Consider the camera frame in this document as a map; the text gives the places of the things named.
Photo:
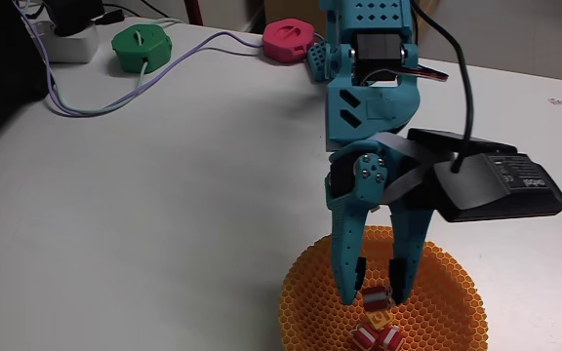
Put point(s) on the red white striped cube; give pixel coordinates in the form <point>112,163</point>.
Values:
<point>364,339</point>
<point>376,298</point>
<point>391,339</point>

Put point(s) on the yellow studded cube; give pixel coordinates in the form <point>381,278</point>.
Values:
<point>379,319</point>

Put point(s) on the yellow honeycomb basket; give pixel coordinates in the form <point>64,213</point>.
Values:
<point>442,302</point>

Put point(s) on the pink octagonal hub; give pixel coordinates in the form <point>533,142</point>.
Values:
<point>288,41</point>

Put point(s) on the red pole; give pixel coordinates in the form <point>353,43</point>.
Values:
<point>193,11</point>

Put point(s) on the green octagonal hub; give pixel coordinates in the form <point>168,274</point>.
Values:
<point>142,46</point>

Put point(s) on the white power strip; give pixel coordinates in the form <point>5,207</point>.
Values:
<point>73,46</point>

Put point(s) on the black power plug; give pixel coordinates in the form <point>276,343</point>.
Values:
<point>73,14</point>

